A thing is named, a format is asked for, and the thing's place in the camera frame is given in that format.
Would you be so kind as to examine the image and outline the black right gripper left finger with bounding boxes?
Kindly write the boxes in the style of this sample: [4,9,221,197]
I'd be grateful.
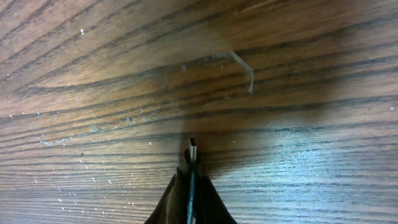
[144,167,188,224]

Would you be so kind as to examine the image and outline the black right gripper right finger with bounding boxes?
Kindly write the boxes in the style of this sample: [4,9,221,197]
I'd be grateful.
[194,176,237,224]

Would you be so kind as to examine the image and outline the black USB charging cable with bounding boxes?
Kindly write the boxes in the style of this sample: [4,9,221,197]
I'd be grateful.
[183,136,201,224]

